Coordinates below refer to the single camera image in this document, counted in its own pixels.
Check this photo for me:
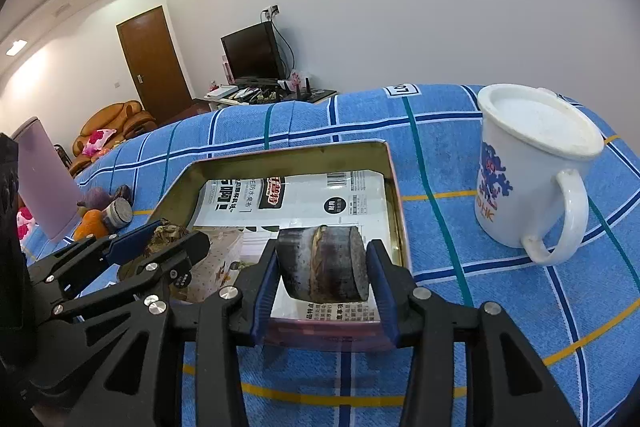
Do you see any blue plaid tablecloth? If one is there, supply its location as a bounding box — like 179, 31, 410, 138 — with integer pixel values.
19, 82, 640, 427

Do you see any orange leather sofa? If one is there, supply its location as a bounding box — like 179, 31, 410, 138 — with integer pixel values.
68, 101, 157, 176

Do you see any printed paper sheet in tin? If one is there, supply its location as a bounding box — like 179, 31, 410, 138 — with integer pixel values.
179, 170, 390, 322

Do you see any purple cylindrical container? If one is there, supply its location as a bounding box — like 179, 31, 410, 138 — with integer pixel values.
12, 117, 82, 243

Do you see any round purple fruit with stem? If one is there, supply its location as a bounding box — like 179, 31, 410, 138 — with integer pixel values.
77, 186, 114, 210

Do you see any pink metal tin box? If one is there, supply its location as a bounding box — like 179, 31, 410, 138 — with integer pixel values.
149, 140, 410, 351

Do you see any orange fruit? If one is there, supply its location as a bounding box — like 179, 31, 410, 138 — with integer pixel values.
74, 209, 110, 242

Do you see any pink floral cushion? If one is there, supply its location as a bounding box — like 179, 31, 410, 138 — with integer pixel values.
81, 129, 117, 158

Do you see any black television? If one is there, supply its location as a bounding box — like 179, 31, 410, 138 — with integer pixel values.
221, 22, 285, 81

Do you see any white tv stand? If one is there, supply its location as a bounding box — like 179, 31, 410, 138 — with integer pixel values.
198, 78, 337, 107

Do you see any brown wooden door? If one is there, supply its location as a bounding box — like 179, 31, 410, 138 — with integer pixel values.
116, 5, 192, 124

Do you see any small brown wrinkled fruit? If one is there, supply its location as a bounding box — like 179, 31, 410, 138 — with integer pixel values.
143, 223, 189, 257

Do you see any cut purple yam slice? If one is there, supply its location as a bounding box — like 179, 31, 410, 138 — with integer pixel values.
102, 197, 134, 233

